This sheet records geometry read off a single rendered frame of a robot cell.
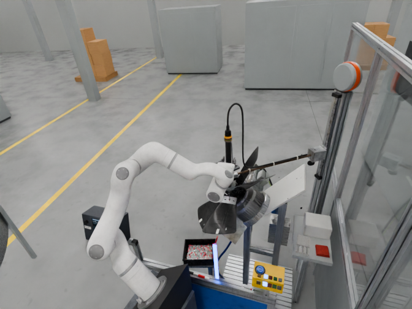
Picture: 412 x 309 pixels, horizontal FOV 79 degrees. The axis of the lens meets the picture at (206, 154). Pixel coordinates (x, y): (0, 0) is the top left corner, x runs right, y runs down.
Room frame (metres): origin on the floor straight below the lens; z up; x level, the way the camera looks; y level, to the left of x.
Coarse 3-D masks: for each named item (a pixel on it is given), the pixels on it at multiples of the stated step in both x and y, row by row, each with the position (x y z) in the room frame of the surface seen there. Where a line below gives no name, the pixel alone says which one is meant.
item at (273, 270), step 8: (256, 264) 0.80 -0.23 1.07; (264, 264) 0.80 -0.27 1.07; (256, 272) 0.75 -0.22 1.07; (264, 272) 0.75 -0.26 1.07; (272, 272) 0.75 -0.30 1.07; (280, 272) 0.74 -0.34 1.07; (264, 280) 0.71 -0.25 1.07; (272, 280) 0.71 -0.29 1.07; (264, 288) 0.71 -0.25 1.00; (272, 288) 0.70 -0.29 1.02
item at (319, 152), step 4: (308, 148) 1.37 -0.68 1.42; (312, 148) 1.36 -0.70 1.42; (316, 148) 1.36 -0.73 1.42; (320, 148) 1.35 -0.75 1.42; (324, 148) 1.35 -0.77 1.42; (308, 152) 1.36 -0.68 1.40; (312, 152) 1.33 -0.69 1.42; (316, 152) 1.31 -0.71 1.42; (320, 152) 1.31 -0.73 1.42; (324, 152) 1.32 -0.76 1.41; (312, 156) 1.32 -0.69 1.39; (316, 156) 1.31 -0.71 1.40; (320, 156) 1.32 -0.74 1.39; (324, 156) 1.33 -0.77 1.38; (312, 160) 1.32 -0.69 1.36; (316, 160) 1.31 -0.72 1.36; (320, 160) 1.32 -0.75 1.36
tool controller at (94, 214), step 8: (96, 208) 1.16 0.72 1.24; (104, 208) 1.16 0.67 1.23; (88, 216) 1.09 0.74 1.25; (96, 216) 1.07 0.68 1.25; (128, 216) 1.11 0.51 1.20; (88, 224) 1.08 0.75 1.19; (96, 224) 1.06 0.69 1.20; (120, 224) 1.03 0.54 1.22; (128, 224) 1.09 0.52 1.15; (88, 232) 1.07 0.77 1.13; (128, 232) 1.07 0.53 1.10
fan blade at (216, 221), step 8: (216, 208) 1.14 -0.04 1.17; (224, 208) 1.12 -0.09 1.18; (232, 208) 1.12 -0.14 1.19; (216, 216) 1.08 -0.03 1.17; (224, 216) 1.06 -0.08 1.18; (232, 216) 1.05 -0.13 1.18; (208, 224) 1.04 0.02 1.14; (216, 224) 1.02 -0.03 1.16; (224, 224) 1.00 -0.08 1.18; (232, 224) 0.99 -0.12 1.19; (208, 232) 0.99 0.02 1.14; (224, 232) 0.95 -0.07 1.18; (232, 232) 0.93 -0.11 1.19
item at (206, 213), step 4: (204, 204) 1.34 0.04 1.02; (208, 204) 1.31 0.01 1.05; (212, 204) 1.29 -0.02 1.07; (216, 204) 1.27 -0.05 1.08; (200, 208) 1.34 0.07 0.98; (204, 208) 1.31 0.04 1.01; (208, 208) 1.28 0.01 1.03; (212, 208) 1.27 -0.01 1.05; (200, 212) 1.31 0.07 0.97; (204, 212) 1.29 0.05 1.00; (208, 212) 1.27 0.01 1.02; (212, 212) 1.25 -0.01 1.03; (200, 216) 1.29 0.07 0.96; (204, 216) 1.26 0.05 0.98; (208, 216) 1.24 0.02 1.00; (204, 220) 1.24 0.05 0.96; (200, 224) 1.23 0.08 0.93
